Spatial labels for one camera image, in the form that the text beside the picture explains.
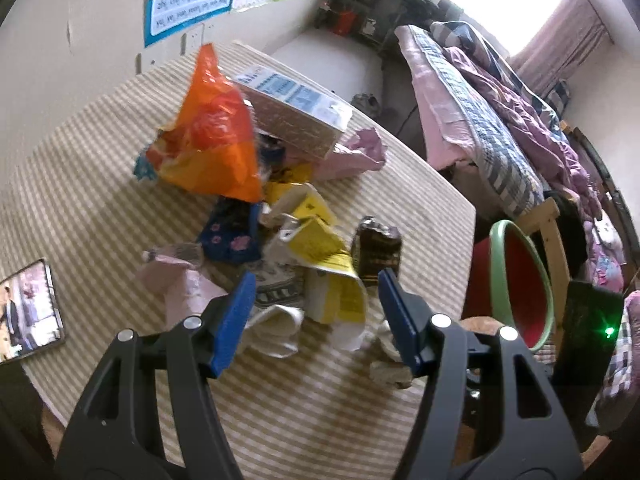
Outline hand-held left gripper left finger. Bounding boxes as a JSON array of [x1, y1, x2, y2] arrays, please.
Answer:
[[54, 271, 257, 480]]

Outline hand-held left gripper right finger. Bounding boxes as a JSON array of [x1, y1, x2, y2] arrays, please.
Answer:
[[377, 267, 586, 480]]

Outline white tissue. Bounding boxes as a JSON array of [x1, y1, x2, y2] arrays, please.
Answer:
[[369, 320, 416, 391], [245, 305, 306, 359]]

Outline red bucket green rim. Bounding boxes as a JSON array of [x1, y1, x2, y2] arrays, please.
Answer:
[[462, 220, 556, 352]]

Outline orange snack bag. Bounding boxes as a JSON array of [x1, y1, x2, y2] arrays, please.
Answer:
[[132, 44, 265, 204]]

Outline plaid cloth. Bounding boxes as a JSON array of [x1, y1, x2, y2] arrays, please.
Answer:
[[595, 290, 640, 431]]

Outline black white printed wrapper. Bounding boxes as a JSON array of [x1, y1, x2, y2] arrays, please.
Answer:
[[254, 260, 307, 307]]

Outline pink crumpled paper wrapper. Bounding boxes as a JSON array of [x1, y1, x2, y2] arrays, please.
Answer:
[[136, 252, 226, 331]]

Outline dark brown snack wrapper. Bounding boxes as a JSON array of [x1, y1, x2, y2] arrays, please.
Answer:
[[350, 216, 403, 288]]

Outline dark blue floral wrapper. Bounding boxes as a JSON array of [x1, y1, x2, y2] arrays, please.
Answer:
[[196, 199, 263, 265]]

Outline pink printed cloth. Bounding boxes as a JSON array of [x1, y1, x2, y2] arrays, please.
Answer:
[[582, 209, 627, 292]]

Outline yellow paper packet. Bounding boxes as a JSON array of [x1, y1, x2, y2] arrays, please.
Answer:
[[264, 182, 337, 228], [280, 216, 370, 325]]

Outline wooden chair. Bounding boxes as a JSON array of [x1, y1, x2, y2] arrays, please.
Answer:
[[515, 197, 572, 288]]

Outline black cloth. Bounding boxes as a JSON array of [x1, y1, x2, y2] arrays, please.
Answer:
[[544, 191, 590, 267]]

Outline dark yellow snack wrapper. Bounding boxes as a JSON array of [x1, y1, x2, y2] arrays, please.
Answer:
[[256, 132, 313, 186]]

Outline pink plastic bag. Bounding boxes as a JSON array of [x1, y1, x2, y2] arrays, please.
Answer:
[[315, 127, 388, 181]]

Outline beige striped tablecloth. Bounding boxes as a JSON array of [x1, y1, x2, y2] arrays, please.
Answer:
[[0, 42, 477, 467]]

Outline tablet with lit screen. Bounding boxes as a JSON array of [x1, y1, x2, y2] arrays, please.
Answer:
[[0, 259, 67, 365]]

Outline white cardboard box blue label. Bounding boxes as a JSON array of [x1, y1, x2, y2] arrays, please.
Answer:
[[230, 64, 353, 161]]

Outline plaid bed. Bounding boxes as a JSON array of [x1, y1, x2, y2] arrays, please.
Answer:
[[395, 20, 626, 221]]

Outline pair of shoes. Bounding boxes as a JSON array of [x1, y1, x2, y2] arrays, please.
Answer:
[[350, 92, 381, 116]]

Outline purple quilt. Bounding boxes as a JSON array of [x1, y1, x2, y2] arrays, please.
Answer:
[[442, 46, 608, 221]]

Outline plaid pillow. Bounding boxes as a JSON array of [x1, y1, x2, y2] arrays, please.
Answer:
[[430, 20, 507, 63]]

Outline red container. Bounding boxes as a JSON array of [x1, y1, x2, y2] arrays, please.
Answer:
[[334, 9, 357, 36]]

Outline pink curtain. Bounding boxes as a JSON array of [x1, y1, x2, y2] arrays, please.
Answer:
[[510, 0, 617, 97]]

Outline dark storage shelf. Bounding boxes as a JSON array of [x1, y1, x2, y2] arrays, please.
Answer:
[[315, 0, 437, 52]]

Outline large blue wall poster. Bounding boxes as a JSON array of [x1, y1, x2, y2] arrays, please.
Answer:
[[144, 0, 243, 49]]

